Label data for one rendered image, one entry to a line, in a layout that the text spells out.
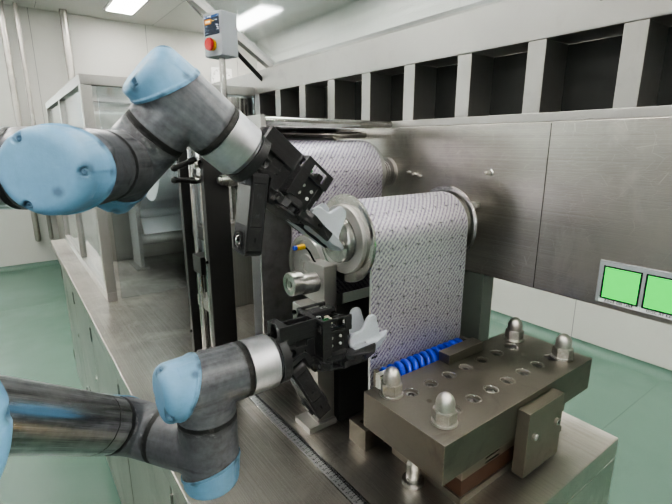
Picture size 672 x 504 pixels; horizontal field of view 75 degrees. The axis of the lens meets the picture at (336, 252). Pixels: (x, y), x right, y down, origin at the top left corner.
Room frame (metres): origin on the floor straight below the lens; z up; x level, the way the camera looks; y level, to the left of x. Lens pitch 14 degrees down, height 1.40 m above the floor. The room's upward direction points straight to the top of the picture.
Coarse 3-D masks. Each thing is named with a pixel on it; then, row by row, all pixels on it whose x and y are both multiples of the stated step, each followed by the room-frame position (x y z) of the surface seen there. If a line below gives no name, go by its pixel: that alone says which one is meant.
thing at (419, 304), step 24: (408, 264) 0.72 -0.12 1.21; (432, 264) 0.75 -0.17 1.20; (456, 264) 0.79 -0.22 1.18; (384, 288) 0.68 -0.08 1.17; (408, 288) 0.72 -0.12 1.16; (432, 288) 0.75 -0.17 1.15; (456, 288) 0.80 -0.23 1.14; (384, 312) 0.69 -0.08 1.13; (408, 312) 0.72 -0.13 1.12; (432, 312) 0.76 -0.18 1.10; (456, 312) 0.80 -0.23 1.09; (408, 336) 0.72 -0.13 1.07; (432, 336) 0.76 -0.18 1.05; (456, 336) 0.80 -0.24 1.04; (384, 360) 0.69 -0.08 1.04
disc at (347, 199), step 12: (336, 204) 0.73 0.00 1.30; (348, 204) 0.71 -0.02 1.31; (360, 204) 0.68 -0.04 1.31; (360, 216) 0.68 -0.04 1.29; (372, 228) 0.66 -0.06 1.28; (372, 240) 0.66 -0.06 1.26; (372, 252) 0.66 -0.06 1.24; (372, 264) 0.66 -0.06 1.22; (348, 276) 0.71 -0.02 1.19; (360, 276) 0.68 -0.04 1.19
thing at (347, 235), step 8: (344, 224) 0.69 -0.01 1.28; (344, 232) 0.68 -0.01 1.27; (352, 232) 0.68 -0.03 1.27; (344, 240) 0.68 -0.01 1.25; (352, 240) 0.68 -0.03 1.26; (344, 248) 0.68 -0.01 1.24; (352, 248) 0.68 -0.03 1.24; (336, 256) 0.70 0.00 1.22; (344, 256) 0.68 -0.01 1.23; (352, 256) 0.69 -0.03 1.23
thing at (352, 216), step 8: (344, 208) 0.70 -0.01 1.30; (352, 208) 0.70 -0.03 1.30; (464, 208) 0.83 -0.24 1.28; (352, 216) 0.69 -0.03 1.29; (352, 224) 0.69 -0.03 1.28; (360, 224) 0.67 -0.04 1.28; (360, 232) 0.67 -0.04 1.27; (360, 240) 0.67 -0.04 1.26; (360, 248) 0.67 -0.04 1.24; (328, 256) 0.74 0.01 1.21; (360, 256) 0.67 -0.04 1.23; (336, 264) 0.72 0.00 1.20; (344, 264) 0.70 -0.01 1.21; (352, 264) 0.68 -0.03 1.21; (360, 264) 0.68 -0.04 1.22; (344, 272) 0.70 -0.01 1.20; (352, 272) 0.70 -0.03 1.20
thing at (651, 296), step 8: (648, 280) 0.64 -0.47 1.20; (656, 280) 0.63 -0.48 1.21; (664, 280) 0.62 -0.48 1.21; (648, 288) 0.63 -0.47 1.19; (656, 288) 0.63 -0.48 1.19; (664, 288) 0.62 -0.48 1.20; (648, 296) 0.63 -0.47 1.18; (656, 296) 0.62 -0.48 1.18; (664, 296) 0.62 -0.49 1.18; (648, 304) 0.63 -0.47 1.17; (656, 304) 0.62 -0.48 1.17; (664, 304) 0.62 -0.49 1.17
